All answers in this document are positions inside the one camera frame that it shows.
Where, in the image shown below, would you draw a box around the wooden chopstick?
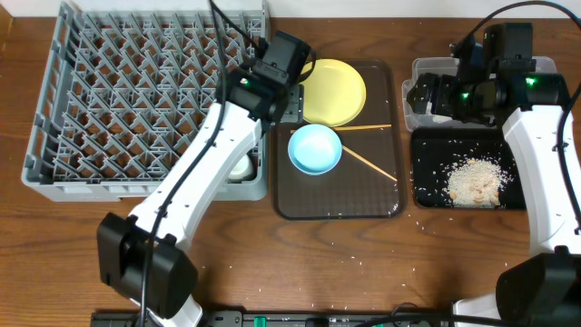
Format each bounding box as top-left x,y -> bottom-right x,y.
290,124 -> 392,134
342,145 -> 398,182

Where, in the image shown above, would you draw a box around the dark brown serving tray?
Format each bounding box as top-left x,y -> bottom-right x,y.
271,59 -> 407,220

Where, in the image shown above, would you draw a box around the rice and food scraps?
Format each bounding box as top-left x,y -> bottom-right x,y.
444,158 -> 514,208

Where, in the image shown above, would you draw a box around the yellow plate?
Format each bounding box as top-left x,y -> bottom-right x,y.
300,59 -> 367,127

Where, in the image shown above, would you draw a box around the black waste tray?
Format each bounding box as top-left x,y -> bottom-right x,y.
411,128 -> 525,210

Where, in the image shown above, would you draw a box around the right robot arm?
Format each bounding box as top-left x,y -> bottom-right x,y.
402,23 -> 580,326

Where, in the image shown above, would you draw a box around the clear plastic bin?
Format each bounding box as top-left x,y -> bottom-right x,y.
401,56 -> 570,132

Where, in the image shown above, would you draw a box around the grey dish rack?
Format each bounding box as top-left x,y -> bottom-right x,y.
21,1 -> 270,202

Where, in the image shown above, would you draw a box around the light blue bowl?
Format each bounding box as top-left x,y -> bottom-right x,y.
287,124 -> 342,175

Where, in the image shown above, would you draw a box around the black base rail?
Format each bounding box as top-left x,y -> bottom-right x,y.
89,310 -> 455,327

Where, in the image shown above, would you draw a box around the white plastic cup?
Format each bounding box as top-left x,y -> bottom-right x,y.
228,154 -> 254,183

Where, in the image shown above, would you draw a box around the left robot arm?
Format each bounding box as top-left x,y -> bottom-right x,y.
96,32 -> 316,326

